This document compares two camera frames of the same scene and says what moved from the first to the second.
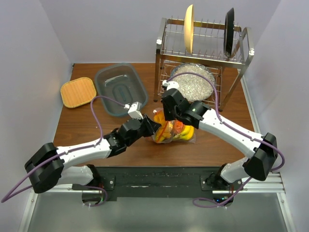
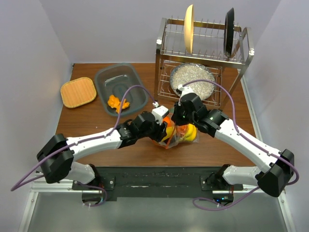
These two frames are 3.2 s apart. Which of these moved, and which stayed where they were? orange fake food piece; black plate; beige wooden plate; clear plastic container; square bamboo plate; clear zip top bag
Moved: clear zip top bag; orange fake food piece
Stayed: square bamboo plate; clear plastic container; beige wooden plate; black plate
